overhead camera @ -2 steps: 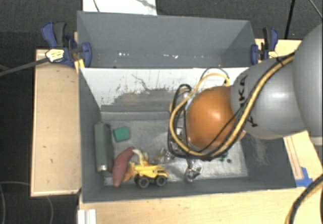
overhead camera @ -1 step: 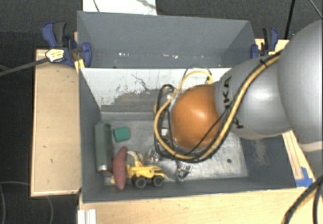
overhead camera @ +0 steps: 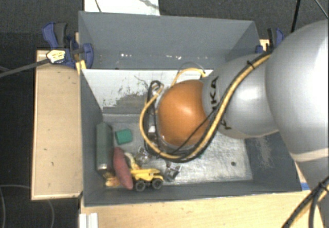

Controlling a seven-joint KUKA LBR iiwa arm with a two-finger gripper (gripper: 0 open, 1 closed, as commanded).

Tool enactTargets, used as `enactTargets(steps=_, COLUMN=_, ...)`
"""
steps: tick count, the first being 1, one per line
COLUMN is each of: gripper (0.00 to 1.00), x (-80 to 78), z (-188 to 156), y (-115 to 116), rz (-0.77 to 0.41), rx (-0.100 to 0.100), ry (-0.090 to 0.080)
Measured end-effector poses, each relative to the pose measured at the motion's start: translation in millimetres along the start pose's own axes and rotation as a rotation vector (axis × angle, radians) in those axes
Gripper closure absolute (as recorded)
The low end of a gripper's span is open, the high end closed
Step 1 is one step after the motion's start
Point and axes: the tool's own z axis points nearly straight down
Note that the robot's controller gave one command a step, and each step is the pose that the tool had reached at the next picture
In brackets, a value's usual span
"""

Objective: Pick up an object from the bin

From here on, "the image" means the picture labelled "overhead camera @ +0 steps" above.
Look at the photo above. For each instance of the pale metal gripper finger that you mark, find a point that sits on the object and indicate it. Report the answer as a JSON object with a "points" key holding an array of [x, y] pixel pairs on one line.
{"points": [[171, 173], [143, 155]]}

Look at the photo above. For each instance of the red-brown toy sweet potato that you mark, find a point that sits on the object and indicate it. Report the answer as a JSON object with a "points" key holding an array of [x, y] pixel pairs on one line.
{"points": [[122, 168]]}

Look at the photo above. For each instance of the small green block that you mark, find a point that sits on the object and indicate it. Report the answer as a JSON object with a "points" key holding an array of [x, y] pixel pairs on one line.
{"points": [[124, 136]]}

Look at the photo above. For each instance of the dark green flat block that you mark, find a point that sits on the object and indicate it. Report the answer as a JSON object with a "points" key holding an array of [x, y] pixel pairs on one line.
{"points": [[104, 144]]}

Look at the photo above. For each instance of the pale wood board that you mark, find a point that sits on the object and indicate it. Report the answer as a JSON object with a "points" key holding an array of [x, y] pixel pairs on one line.
{"points": [[57, 129]]}

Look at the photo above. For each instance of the grey metal bin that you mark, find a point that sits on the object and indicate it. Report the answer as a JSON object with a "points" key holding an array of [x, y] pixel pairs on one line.
{"points": [[159, 39]]}

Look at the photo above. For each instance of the yellow toy dump truck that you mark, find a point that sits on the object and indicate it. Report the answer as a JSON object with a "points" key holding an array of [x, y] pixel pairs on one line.
{"points": [[146, 177]]}

